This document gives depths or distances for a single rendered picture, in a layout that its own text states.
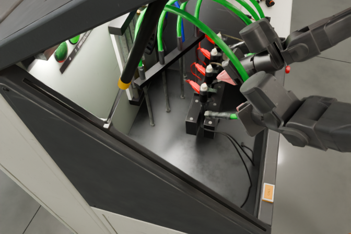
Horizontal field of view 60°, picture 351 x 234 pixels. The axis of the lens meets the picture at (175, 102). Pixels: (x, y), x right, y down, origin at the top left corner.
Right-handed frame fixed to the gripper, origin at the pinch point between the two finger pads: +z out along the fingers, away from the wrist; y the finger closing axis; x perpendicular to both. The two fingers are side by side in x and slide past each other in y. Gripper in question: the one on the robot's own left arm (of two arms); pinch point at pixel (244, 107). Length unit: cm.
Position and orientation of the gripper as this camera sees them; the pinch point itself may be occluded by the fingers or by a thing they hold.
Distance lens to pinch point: 76.8
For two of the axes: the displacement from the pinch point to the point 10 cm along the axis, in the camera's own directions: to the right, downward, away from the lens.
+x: 5.4, 8.2, 2.0
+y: -8.2, 5.6, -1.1
